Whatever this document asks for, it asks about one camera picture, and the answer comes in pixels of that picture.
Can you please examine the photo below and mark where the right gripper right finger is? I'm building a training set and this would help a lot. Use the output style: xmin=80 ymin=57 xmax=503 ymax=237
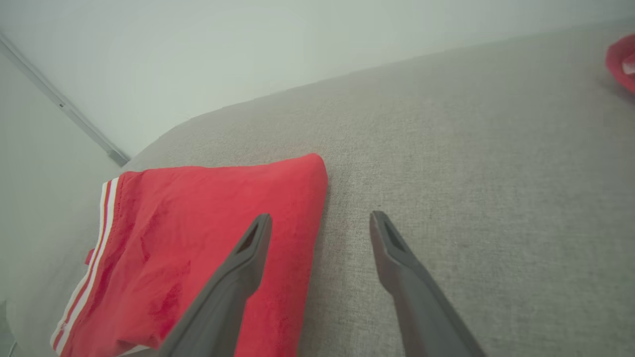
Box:
xmin=369 ymin=211 xmax=487 ymax=357

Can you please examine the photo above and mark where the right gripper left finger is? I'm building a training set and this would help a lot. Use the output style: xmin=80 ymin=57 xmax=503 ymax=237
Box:
xmin=158 ymin=213 xmax=273 ymax=357

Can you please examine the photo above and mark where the red basketball jersey number 23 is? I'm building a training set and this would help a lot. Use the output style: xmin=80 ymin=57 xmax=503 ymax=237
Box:
xmin=50 ymin=153 xmax=329 ymax=357

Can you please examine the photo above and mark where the red shorts white side stripe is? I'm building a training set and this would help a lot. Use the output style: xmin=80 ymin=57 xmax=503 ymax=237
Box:
xmin=605 ymin=33 xmax=635 ymax=95

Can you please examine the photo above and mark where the grey fabric sofa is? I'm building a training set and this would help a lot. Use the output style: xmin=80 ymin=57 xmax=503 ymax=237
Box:
xmin=5 ymin=20 xmax=635 ymax=357

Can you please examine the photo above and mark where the grey wall trim strip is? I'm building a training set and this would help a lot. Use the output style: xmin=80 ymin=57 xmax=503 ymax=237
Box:
xmin=0 ymin=32 xmax=131 ymax=167

